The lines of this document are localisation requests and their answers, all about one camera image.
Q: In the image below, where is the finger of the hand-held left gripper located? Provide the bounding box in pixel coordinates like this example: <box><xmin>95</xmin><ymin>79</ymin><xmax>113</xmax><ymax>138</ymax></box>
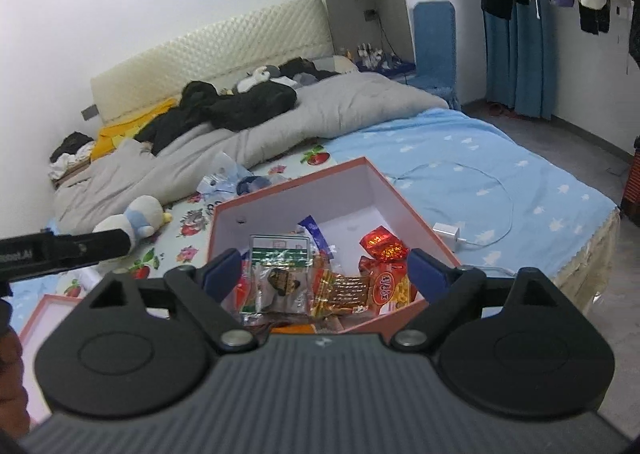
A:
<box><xmin>47</xmin><ymin>228</ymin><xmax>132</xmax><ymax>275</ymax></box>

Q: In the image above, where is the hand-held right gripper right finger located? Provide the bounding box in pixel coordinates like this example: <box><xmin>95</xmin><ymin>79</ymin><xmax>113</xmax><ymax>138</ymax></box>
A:
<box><xmin>390</xmin><ymin>247</ymin><xmax>566</xmax><ymax>352</ymax></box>

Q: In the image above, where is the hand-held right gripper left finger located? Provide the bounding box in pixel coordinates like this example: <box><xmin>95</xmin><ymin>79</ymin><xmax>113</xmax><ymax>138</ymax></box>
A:
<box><xmin>90</xmin><ymin>249</ymin><xmax>257</xmax><ymax>355</ymax></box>

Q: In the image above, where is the red white snack packet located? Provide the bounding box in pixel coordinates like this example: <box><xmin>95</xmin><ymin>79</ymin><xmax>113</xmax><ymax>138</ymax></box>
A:
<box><xmin>234</xmin><ymin>259</ymin><xmax>253</xmax><ymax>317</ymax></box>

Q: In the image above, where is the shiny red snack packet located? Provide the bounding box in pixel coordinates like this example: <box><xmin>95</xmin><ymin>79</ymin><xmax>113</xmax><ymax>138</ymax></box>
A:
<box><xmin>360</xmin><ymin>225</ymin><xmax>410</xmax><ymax>261</ymax></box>

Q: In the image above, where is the green white snack packet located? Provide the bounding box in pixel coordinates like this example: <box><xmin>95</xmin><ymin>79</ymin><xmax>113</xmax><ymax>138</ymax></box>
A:
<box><xmin>241</xmin><ymin>234</ymin><xmax>315</xmax><ymax>326</ymax></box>

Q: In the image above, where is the golden snack packet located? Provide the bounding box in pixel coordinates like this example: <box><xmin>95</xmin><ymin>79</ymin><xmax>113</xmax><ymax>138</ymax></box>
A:
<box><xmin>311</xmin><ymin>268</ymin><xmax>373</xmax><ymax>320</ymax></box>

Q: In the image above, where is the blue white snack packet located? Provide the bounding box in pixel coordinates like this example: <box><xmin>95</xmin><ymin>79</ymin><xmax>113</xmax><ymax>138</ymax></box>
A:
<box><xmin>298</xmin><ymin>215</ymin><xmax>333</xmax><ymax>255</ymax></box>

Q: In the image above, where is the orange cardboard box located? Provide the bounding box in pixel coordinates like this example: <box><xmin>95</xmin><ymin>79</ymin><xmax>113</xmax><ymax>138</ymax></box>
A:
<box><xmin>206</xmin><ymin>157</ymin><xmax>463</xmax><ymax>335</ymax></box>

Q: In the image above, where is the person's left hand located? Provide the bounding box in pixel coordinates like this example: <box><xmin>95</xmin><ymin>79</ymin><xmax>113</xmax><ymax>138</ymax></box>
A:
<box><xmin>0</xmin><ymin>333</ymin><xmax>32</xmax><ymax>435</ymax></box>

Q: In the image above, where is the white charger plug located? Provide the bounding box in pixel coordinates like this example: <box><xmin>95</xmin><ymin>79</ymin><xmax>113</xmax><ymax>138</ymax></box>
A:
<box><xmin>431</xmin><ymin>221</ymin><xmax>462</xmax><ymax>251</ymax></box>

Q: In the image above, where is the white blue plush penguin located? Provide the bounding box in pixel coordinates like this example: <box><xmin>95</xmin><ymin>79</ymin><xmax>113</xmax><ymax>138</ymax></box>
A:
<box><xmin>92</xmin><ymin>194</ymin><xmax>173</xmax><ymax>257</ymax></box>

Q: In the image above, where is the orange box lid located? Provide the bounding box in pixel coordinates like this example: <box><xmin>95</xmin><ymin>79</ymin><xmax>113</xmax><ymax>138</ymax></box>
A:
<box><xmin>19</xmin><ymin>294</ymin><xmax>86</xmax><ymax>427</ymax></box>

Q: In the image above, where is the dark blue plastic bag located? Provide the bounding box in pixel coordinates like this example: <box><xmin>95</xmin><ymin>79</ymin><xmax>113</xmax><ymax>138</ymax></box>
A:
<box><xmin>235</xmin><ymin>175</ymin><xmax>273</xmax><ymax>196</ymax></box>

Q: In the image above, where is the clear printed plastic bag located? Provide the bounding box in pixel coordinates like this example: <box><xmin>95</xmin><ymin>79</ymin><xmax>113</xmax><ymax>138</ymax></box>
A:
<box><xmin>196</xmin><ymin>151</ymin><xmax>251</xmax><ymax>200</ymax></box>

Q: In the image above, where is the pile of folded clothes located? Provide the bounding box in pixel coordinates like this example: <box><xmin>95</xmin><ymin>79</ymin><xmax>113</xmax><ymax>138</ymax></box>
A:
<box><xmin>48</xmin><ymin>131</ymin><xmax>97</xmax><ymax>180</ymax></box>

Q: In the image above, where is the blue star bed sheet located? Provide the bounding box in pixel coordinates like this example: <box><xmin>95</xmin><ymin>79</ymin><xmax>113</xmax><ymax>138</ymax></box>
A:
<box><xmin>10</xmin><ymin>107</ymin><xmax>621</xmax><ymax>295</ymax></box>

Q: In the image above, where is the beige bed skirt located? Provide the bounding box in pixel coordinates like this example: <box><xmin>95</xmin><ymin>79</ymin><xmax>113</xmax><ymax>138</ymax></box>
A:
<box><xmin>550</xmin><ymin>211</ymin><xmax>622</xmax><ymax>317</ymax></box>

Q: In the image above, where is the black jacket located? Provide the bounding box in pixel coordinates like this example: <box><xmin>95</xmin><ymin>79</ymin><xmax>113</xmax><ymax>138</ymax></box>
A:
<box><xmin>135</xmin><ymin>80</ymin><xmax>298</xmax><ymax>155</ymax></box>

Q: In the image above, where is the grey duvet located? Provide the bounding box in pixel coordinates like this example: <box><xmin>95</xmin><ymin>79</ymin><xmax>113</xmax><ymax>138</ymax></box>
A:
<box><xmin>52</xmin><ymin>72</ymin><xmax>451</xmax><ymax>235</ymax></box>

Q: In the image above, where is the grey white plush toy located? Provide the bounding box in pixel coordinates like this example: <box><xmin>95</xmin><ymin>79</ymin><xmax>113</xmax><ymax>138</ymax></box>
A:
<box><xmin>235</xmin><ymin>65</ymin><xmax>283</xmax><ymax>94</ymax></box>

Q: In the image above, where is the nightstand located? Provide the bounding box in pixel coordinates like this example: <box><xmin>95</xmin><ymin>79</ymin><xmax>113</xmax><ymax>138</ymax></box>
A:
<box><xmin>350</xmin><ymin>52</ymin><xmax>417</xmax><ymax>78</ymax></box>

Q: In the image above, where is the black cloth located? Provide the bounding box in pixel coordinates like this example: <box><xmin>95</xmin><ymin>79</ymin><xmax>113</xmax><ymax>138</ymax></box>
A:
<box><xmin>277</xmin><ymin>57</ymin><xmax>341</xmax><ymax>82</ymax></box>

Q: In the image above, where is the blue curtain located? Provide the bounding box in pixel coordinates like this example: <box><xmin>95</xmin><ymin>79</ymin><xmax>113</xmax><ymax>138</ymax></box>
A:
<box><xmin>482</xmin><ymin>0</ymin><xmax>558</xmax><ymax>122</ymax></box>

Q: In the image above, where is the group of small bottles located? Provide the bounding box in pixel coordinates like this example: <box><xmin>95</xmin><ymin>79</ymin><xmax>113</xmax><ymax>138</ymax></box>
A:
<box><xmin>357</xmin><ymin>43</ymin><xmax>387</xmax><ymax>64</ymax></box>

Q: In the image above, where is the blue chair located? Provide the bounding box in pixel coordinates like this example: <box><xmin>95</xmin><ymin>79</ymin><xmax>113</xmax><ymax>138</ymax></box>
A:
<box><xmin>410</xmin><ymin>1</ymin><xmax>458</xmax><ymax>108</ymax></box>

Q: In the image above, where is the cream padded headboard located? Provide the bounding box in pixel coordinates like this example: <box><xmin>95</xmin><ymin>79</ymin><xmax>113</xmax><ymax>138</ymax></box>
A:
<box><xmin>90</xmin><ymin>0</ymin><xmax>335</xmax><ymax>127</ymax></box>

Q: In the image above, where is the dark purple hanging garment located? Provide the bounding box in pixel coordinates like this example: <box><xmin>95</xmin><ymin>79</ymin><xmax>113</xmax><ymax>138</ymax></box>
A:
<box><xmin>577</xmin><ymin>0</ymin><xmax>613</xmax><ymax>35</ymax></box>

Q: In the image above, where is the white charging cable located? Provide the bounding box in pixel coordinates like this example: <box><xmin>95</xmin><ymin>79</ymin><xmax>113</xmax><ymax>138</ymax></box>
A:
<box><xmin>387</xmin><ymin>161</ymin><xmax>517</xmax><ymax>281</ymax></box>

